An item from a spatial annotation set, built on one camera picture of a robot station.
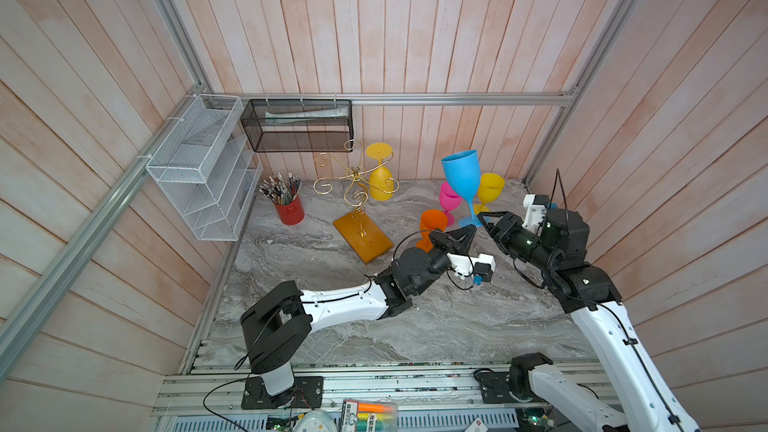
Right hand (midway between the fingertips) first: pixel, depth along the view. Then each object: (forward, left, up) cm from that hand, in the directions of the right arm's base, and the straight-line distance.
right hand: (480, 218), depth 69 cm
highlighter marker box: (-37, +27, -29) cm, 54 cm away
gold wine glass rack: (+16, +30, -32) cm, 46 cm away
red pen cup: (+19, +56, -24) cm, 63 cm away
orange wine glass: (+12, +9, -17) cm, 23 cm away
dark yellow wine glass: (+19, +24, -8) cm, 32 cm away
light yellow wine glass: (+27, -12, -17) cm, 34 cm away
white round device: (-38, +38, -29) cm, 61 cm away
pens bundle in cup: (+21, +56, -13) cm, 61 cm away
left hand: (-3, +3, +1) cm, 4 cm away
